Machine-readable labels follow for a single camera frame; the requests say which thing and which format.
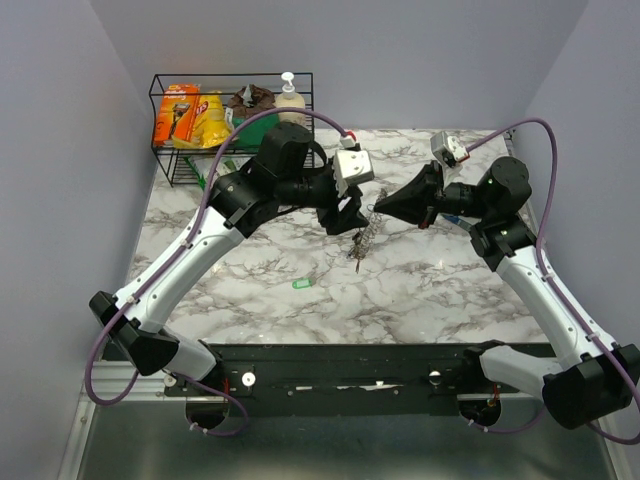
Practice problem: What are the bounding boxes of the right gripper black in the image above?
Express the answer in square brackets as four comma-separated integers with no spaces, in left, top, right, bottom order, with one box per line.
[374,160,492,230]

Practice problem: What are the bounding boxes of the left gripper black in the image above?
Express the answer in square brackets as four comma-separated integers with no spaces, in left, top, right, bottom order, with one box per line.
[276,163,370,234]

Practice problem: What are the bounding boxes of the green key tag with key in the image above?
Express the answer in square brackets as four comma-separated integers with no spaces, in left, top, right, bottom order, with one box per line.
[292,278,313,290]

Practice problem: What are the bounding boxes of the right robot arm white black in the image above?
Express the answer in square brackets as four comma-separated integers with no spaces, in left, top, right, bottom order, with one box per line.
[374,156,639,429]

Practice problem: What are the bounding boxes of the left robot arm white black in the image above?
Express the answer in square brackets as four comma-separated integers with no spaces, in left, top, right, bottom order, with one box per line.
[89,122,374,395]

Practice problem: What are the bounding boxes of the blue green small box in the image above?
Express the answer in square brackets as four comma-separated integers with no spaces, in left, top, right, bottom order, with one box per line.
[441,214,472,231]

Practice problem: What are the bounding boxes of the beige soap pump bottle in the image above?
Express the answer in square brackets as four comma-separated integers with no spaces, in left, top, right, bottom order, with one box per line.
[274,72,306,126]

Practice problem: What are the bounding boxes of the green and brown bag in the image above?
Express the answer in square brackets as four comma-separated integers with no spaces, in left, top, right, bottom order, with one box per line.
[225,83,279,150]

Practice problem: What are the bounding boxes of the green white snack bag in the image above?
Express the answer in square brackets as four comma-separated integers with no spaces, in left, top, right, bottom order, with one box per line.
[185,156,237,190]

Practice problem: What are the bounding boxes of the yellow chips bag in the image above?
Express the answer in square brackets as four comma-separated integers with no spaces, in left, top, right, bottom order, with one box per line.
[172,91,231,149]

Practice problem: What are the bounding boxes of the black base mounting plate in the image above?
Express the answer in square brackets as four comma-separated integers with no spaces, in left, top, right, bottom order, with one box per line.
[102,342,586,418]

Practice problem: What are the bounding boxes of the orange razor package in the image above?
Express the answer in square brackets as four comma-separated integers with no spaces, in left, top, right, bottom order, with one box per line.
[152,84,200,147]

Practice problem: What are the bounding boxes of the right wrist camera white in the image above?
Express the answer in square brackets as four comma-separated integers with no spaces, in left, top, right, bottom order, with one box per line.
[430,131,470,186]

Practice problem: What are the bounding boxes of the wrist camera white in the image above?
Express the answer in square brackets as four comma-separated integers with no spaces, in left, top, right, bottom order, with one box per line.
[430,131,470,186]
[332,131,375,197]

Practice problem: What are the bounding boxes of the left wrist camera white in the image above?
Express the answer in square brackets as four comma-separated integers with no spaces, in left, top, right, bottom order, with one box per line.
[332,131,375,197]

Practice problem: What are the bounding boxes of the black wire shelf rack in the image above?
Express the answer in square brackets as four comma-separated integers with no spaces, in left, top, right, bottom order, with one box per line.
[149,72,314,185]

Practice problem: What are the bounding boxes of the aluminium rail frame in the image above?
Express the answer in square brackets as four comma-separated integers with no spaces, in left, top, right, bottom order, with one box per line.
[79,355,612,402]

